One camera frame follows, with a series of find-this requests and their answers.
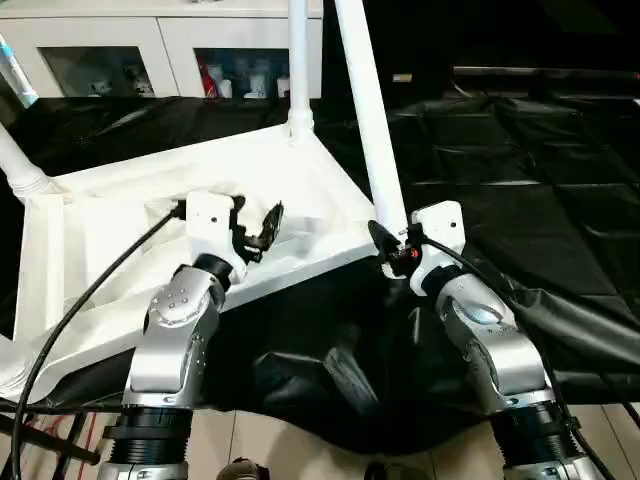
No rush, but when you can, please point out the white plastic table leg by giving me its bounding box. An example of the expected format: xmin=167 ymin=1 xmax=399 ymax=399
xmin=0 ymin=125 xmax=56 ymax=199
xmin=334 ymin=0 xmax=411 ymax=241
xmin=287 ymin=0 xmax=315 ymax=143

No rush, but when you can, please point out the red carton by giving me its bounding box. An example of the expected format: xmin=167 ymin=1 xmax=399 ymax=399
xmin=198 ymin=60 xmax=217 ymax=98

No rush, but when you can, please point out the black plastic mat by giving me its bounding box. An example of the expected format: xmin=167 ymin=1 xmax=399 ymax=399
xmin=0 ymin=92 xmax=640 ymax=456

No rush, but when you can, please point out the black cabinet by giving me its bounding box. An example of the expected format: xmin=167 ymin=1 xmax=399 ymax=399
xmin=322 ymin=0 xmax=461 ymax=101

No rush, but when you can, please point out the white cabinet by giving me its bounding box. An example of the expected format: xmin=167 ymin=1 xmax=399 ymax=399
xmin=0 ymin=0 xmax=326 ymax=100

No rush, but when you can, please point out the black metal stand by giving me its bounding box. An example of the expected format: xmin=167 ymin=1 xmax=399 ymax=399
xmin=0 ymin=405 xmax=101 ymax=480

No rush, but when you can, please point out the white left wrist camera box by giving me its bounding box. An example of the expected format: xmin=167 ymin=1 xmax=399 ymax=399
xmin=183 ymin=190 xmax=249 ymax=286

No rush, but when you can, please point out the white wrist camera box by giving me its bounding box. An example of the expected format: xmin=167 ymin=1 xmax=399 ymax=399
xmin=408 ymin=200 xmax=467 ymax=298
xmin=183 ymin=190 xmax=249 ymax=286

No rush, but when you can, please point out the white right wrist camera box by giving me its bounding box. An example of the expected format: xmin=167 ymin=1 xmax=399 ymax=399
xmin=408 ymin=200 xmax=467 ymax=298

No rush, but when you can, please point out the red cable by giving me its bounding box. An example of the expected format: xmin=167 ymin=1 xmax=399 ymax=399
xmin=70 ymin=412 xmax=101 ymax=471

